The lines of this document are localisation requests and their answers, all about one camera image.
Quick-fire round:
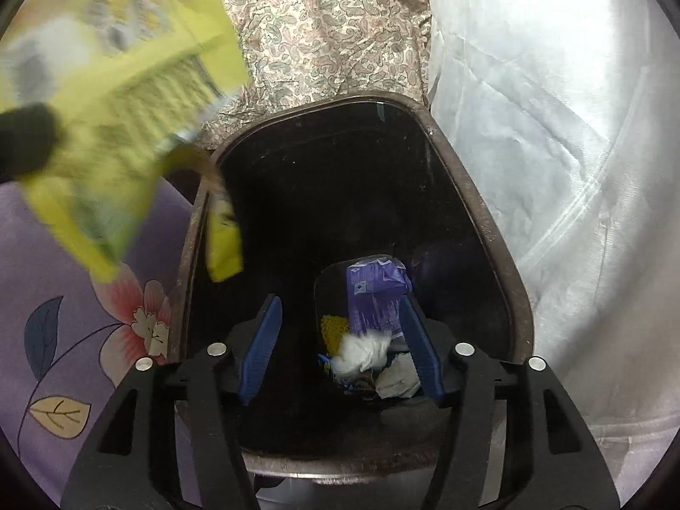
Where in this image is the purple plastic wrapper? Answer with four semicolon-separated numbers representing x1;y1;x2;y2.
345;258;414;338

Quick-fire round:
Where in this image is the yellow snack packet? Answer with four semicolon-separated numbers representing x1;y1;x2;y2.
0;0;255;283

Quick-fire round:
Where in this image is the purple floral tablecloth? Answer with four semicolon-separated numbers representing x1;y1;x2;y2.
0;178;203;505

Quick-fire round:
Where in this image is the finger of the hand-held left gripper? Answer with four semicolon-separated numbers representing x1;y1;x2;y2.
0;103;60;184

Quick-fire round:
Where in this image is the white cover cloth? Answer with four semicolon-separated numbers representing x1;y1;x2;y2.
425;0;680;490

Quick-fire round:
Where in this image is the dark brown trash bin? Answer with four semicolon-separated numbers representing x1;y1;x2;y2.
170;93;535;482

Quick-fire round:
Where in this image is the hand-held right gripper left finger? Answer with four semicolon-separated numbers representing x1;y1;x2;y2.
61;294;283;510

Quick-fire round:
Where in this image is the paisley patterned cloth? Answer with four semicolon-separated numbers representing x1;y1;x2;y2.
202;0;432;150

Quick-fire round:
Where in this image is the yellow foam fruit net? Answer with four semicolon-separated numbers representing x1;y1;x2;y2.
320;314;351;357

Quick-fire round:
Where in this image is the crumpled grey paper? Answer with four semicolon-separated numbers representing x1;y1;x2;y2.
374;353;423;400

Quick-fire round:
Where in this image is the crumpled white tissue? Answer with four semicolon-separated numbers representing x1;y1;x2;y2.
332;329;394;375

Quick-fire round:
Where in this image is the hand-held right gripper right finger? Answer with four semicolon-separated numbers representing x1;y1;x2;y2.
398;295;622;510

